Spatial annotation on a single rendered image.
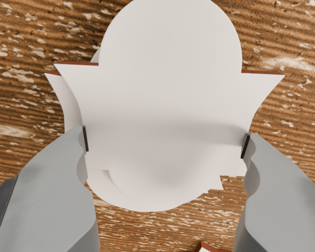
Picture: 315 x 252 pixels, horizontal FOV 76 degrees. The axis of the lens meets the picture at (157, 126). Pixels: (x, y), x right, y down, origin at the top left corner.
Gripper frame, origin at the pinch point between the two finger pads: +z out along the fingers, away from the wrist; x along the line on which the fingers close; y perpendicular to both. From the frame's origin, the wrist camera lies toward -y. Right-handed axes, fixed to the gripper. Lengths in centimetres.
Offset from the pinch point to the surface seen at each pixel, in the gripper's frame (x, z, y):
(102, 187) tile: -4.5, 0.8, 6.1
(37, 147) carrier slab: -10.5, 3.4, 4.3
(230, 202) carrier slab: 7.2, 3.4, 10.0
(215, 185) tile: 4.5, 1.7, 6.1
